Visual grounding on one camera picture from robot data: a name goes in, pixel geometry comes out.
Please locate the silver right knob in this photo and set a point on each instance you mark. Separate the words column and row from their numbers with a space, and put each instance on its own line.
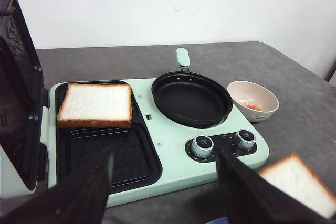
column 244, row 139

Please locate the white bread slice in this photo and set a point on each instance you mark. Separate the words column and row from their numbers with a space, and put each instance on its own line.
column 295, row 178
column 96, row 105

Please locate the black frying pan green handle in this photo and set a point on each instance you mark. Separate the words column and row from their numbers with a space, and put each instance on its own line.
column 191, row 99

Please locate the pink shrimp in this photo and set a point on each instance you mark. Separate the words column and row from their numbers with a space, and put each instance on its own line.
column 250, row 105

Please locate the silver left knob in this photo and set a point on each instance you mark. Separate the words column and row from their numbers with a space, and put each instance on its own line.
column 202, row 146

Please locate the mint green breakfast maker lid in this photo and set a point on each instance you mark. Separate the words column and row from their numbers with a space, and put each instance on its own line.
column 24, row 107

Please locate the grey table cloth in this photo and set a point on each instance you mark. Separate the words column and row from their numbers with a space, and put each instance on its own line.
column 304, row 122

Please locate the silver knob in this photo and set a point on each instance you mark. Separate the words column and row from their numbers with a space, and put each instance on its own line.
column 244, row 139
column 202, row 146

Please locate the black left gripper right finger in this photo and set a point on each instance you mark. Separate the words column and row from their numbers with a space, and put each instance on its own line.
column 248, row 198

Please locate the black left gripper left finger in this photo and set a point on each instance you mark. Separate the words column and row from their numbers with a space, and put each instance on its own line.
column 80, row 198

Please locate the blue plate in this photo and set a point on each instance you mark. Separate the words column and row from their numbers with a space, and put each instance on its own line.
column 221, row 220

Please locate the beige ribbed bowl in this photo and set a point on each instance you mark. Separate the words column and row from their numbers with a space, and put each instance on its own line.
column 245, row 90

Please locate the mint green breakfast maker base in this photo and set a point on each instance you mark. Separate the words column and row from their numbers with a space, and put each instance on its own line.
column 153, row 156

